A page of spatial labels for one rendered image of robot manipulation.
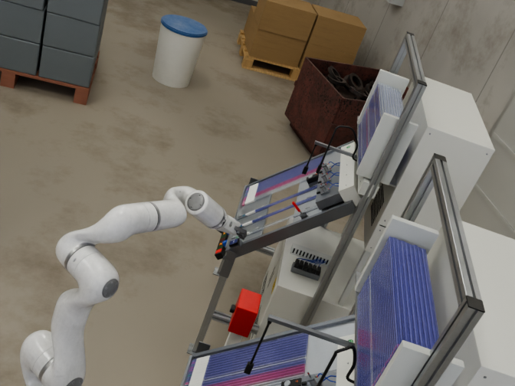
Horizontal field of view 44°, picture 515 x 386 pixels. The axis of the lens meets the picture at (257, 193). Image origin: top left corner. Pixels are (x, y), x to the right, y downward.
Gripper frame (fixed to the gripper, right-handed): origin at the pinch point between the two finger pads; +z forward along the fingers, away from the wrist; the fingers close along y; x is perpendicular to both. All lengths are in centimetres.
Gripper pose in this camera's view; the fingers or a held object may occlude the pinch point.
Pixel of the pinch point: (232, 231)
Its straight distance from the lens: 231.9
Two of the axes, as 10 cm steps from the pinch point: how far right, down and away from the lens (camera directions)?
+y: -8.7, -2.3, 4.4
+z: 3.4, 3.6, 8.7
